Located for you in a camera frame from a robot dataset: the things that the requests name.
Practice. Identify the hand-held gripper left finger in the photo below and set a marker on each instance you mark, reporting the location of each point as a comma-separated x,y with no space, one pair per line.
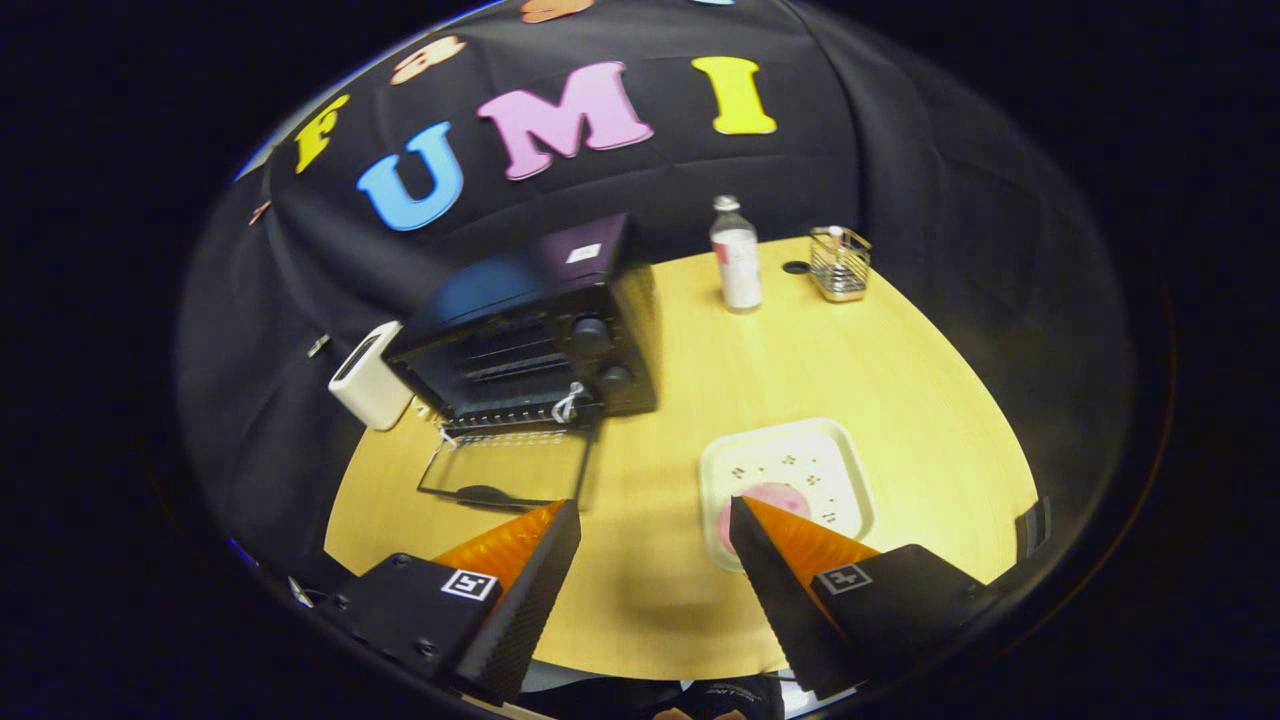
525,610

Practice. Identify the pink round food slice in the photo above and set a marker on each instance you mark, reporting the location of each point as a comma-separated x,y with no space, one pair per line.
775,497

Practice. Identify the black toaster oven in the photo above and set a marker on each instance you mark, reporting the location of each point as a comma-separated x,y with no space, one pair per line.
520,330

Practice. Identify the cream square tray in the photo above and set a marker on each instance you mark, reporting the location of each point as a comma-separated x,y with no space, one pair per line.
790,455

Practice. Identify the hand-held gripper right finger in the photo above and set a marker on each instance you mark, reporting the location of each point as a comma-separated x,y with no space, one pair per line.
780,600

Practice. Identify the white pop-up toaster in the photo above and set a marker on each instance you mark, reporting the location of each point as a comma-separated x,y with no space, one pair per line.
368,385

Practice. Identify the white plastic bottle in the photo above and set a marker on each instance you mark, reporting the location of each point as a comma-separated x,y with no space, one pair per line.
738,260

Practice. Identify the small tan stick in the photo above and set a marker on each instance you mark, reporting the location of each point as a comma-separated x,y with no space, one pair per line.
835,237

